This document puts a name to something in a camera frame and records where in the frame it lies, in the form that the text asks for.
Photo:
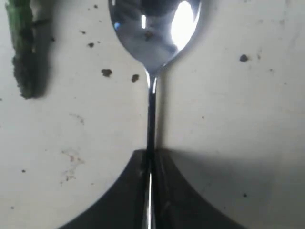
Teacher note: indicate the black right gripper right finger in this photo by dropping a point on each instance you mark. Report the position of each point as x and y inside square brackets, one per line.
[176, 204]

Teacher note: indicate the stainless steel spork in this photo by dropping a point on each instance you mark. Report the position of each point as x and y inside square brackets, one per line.
[153, 32]

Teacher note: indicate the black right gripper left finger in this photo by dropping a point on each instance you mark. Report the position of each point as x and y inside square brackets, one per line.
[122, 206]

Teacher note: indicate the artificial red anthurium plant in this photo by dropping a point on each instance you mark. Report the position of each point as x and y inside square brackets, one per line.
[22, 28]

